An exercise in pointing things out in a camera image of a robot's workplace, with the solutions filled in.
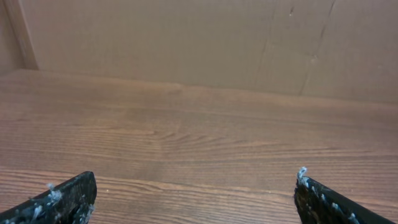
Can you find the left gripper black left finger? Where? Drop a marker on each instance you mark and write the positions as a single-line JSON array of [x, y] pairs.
[[71, 202]]

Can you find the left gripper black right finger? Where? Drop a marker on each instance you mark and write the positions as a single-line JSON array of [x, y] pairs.
[[319, 204]]

